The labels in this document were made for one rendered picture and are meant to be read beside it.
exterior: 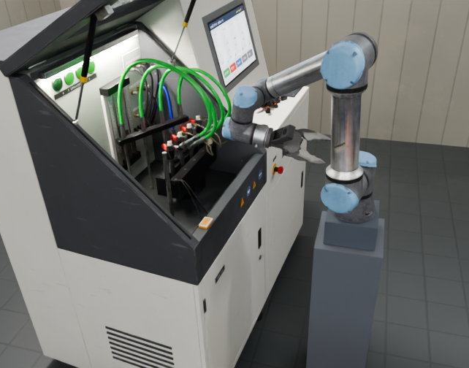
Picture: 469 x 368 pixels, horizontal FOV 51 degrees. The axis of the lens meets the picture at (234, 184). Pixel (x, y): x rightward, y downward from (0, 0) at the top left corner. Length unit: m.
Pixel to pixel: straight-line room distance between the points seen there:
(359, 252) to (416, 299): 1.10
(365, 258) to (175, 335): 0.74
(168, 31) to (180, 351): 1.26
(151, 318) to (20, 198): 0.64
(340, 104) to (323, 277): 0.70
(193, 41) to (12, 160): 0.83
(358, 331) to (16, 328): 1.73
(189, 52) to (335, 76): 0.83
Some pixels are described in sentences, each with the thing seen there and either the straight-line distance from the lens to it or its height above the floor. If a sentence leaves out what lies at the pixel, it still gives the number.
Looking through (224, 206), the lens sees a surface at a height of 0.95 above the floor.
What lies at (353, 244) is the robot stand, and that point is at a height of 0.82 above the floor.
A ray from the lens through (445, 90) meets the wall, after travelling 4.24.
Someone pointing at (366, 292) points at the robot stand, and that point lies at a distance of 1.90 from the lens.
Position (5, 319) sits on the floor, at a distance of 2.94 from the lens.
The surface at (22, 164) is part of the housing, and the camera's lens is 1.79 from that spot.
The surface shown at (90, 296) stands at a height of 0.58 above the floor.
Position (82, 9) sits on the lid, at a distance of 1.35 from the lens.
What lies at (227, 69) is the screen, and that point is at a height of 1.20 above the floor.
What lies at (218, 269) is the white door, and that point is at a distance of 1.80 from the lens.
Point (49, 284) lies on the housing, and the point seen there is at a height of 0.58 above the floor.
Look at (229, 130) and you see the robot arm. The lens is 1.66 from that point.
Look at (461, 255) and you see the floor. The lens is 3.21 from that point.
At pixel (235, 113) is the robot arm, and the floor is 1.27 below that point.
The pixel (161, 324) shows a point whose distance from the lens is 1.90.
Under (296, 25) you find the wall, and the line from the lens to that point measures 4.11.
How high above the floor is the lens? 1.93
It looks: 32 degrees down
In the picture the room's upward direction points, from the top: 2 degrees counter-clockwise
